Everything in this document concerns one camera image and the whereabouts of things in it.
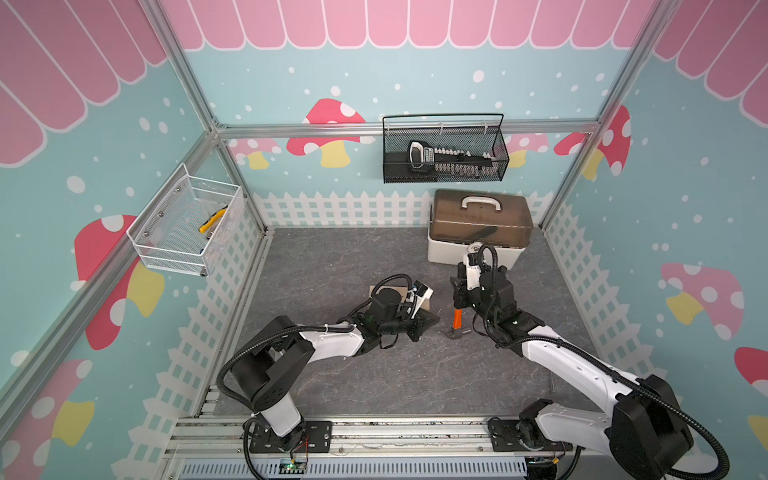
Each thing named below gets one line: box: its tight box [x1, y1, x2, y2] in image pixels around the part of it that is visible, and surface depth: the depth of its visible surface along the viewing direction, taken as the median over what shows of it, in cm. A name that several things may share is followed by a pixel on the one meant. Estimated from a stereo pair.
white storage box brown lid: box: [427, 189, 533, 270], surface depth 101 cm
